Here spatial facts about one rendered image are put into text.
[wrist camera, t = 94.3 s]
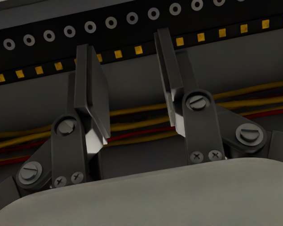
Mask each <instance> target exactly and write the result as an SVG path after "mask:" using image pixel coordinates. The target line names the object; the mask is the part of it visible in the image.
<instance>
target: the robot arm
mask: <svg viewBox="0 0 283 226"><path fill-rule="evenodd" d="M157 31H158V32H155V33H154V38H155V45H156V51H157V57H158V63H159V70H160V75H161V80H162V85H163V89H164V95H165V99H166V104H167V109H168V115H169V120H170V124H171V126H175V128H176V132H177V133H178V134H180V135H182V136H184V137H185V146H186V158H187V166H181V167H176V168H170V169H162V170H157V171H151V172H145V173H140V174H133V175H128V176H122V177H116V178H110V179H104V176H103V169H102V161H101V154H100V149H101V148H102V147H103V145H104V144H107V138H110V137H111V131H110V111H109V91H108V82H107V79H106V77H105V74H104V72H103V69H102V67H101V64H100V62H99V59H98V57H97V55H96V52H95V50H94V47H93V46H89V44H83V45H78V46H77V50H76V69H75V73H70V74H68V82H67V94H66V112H65V114H63V115H61V116H59V117H58V118H56V120H55V121H54V122H53V124H52V126H51V137H50V138H49V139H48V140H47V141H46V142H45V143H44V144H43V145H42V146H41V147H40V148H39V149H38V150H37V151H36V152H35V153H34V154H33V155H32V156H31V157H30V158H29V159H28V160H27V161H26V162H24V163H23V164H22V166H21V167H20V168H19V170H18V172H17V174H16V175H15V176H12V175H11V176H9V177H8V178H6V179H5V180H4V181H2V182H0V226H283V132H281V131H278V130H272V131H268V130H265V129H264V128H263V127H262V126H260V125H259V124H257V123H255V122H253V121H251V120H249V119H247V118H245V117H243V116H241V115H238V114H236V113H234V112H232V111H230V110H228V109H226V108H223V107H221V106H219V105H217V104H215V102H214V98H213V96H212V94H211V93H210V92H208V91H206V90H203V89H200V88H199V86H198V82H197V79H196V76H195V72H194V69H193V66H192V63H191V60H190V56H189V53H188V51H187V50H185V51H180V52H174V48H173V44H172V40H171V36H170V33H169V29H168V27H165V28H160V29H157Z"/></svg>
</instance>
